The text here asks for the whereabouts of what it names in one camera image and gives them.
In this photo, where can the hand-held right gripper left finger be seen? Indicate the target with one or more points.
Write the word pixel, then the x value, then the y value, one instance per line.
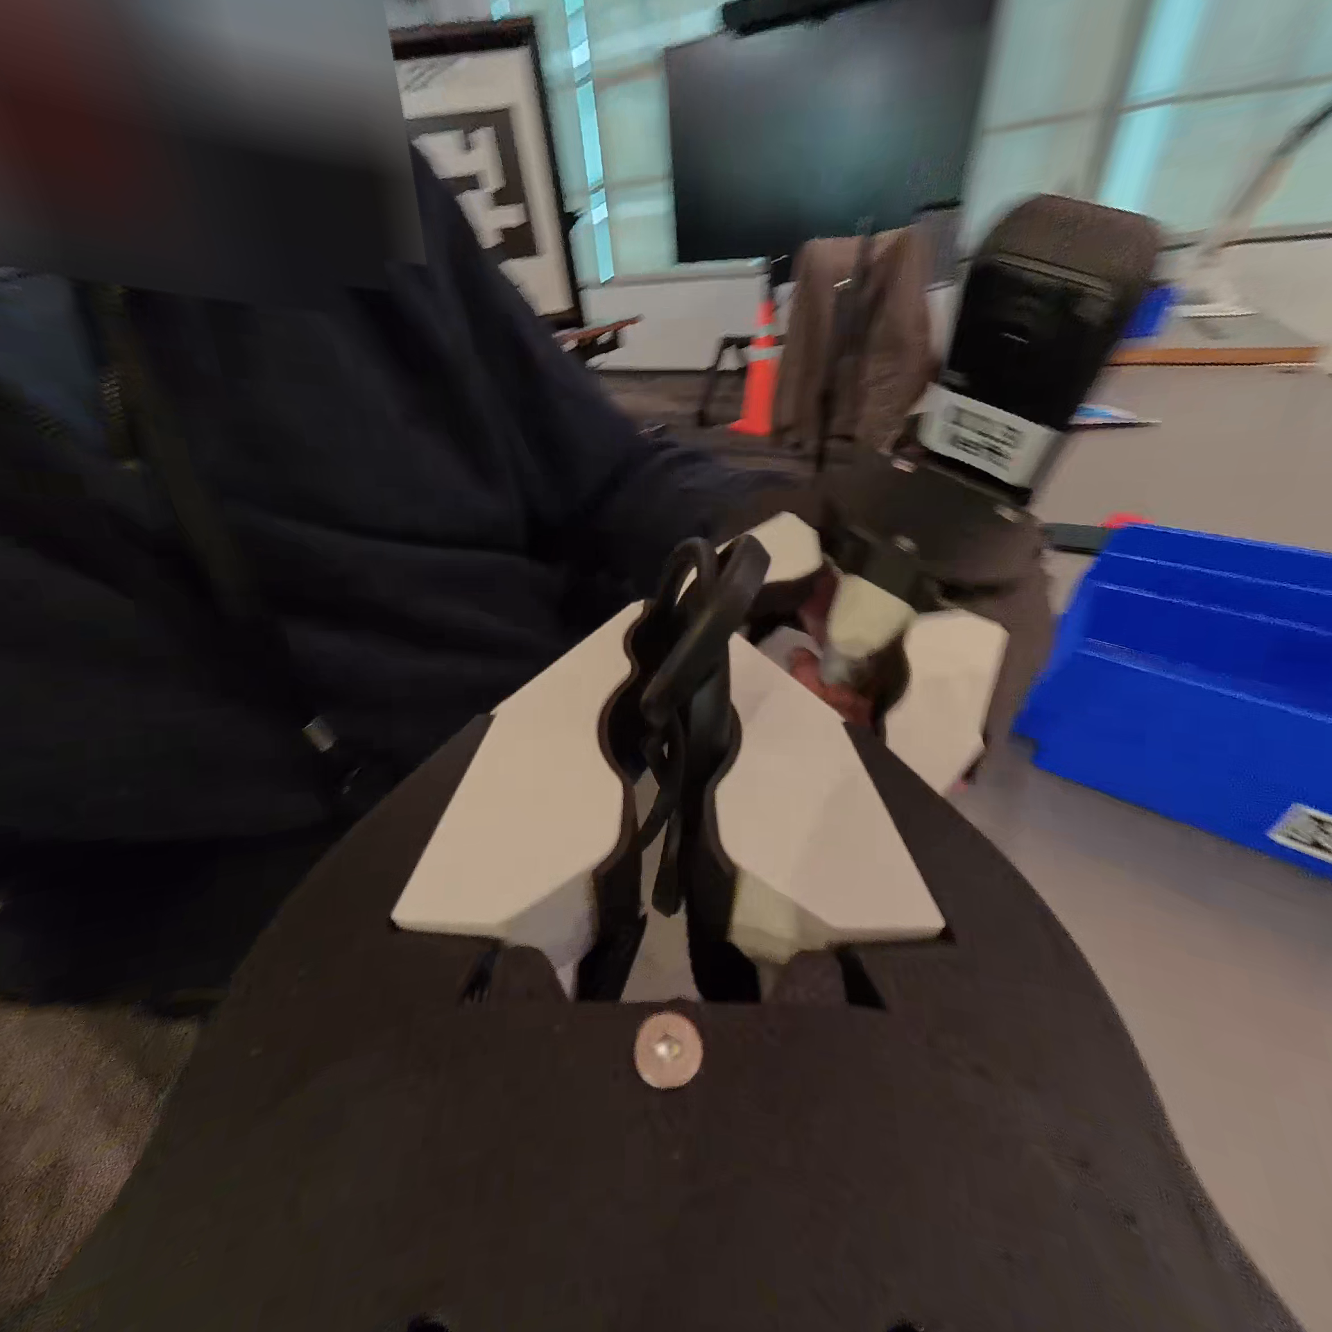
pixel 520 832

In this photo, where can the person's left hand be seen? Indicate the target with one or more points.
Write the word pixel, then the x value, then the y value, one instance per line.
pixel 817 677

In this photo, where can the person's left forearm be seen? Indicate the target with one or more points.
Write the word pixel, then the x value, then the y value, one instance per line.
pixel 707 520

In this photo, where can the black tv screen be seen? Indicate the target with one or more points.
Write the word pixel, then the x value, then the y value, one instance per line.
pixel 832 125

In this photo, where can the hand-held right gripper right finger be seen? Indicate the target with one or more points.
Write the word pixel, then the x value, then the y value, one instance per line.
pixel 832 832

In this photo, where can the brown padded seat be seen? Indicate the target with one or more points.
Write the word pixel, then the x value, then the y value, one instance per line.
pixel 874 333

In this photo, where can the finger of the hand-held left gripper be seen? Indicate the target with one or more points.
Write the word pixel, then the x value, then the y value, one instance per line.
pixel 786 547
pixel 947 697

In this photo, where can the framed tag sign board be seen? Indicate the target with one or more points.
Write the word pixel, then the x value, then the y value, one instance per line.
pixel 490 166

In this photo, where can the small blue bin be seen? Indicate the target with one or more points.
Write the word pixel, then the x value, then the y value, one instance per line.
pixel 1150 312

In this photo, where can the large blue bin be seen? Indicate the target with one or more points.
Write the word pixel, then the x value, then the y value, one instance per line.
pixel 1207 666

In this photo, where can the pale tool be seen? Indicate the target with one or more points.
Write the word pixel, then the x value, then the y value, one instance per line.
pixel 1259 198

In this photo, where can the small wooden table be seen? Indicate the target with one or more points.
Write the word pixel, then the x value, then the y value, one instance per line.
pixel 1218 356

